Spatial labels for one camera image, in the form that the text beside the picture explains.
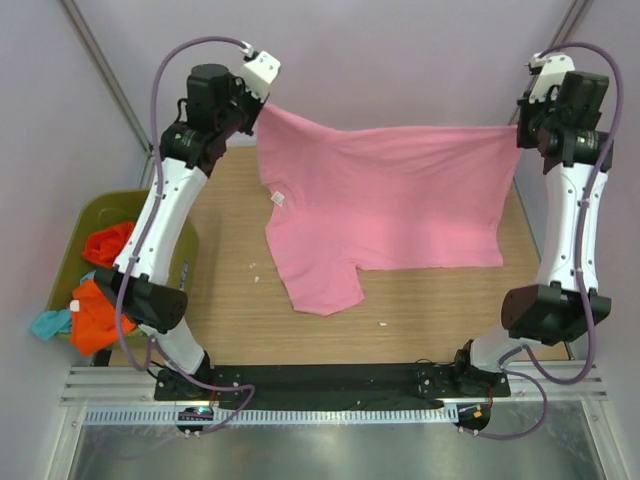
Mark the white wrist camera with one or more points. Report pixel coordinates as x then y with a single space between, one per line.
259 71
549 71

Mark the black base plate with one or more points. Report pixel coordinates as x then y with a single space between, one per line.
368 387

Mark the olive green plastic bin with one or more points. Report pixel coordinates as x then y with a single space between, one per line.
95 220

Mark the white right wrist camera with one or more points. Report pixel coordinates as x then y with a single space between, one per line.
549 71

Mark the aluminium frame post left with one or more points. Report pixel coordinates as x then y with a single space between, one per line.
106 73

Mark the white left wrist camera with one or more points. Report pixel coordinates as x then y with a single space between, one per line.
259 71

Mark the orange t shirt in bin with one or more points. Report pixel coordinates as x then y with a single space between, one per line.
103 247

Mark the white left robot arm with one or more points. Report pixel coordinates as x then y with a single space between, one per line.
217 105

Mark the slotted cable duct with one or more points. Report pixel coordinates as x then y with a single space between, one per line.
184 416

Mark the aluminium frame post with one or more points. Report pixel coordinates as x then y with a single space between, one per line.
106 73
572 18

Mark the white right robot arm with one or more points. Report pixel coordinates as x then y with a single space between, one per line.
558 118

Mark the aluminium frame post right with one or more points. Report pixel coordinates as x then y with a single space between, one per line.
572 18

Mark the orange t shirt over rim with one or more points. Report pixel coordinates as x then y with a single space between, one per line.
93 319

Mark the aluminium front rail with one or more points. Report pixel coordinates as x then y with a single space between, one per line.
121 385

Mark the white paper scraps left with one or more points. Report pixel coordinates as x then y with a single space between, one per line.
253 268

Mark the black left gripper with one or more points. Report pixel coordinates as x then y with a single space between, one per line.
256 108

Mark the teal t shirt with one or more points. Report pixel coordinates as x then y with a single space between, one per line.
54 322

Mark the pink t shirt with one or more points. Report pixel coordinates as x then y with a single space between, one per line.
378 199

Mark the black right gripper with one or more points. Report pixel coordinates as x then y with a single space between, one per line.
524 140

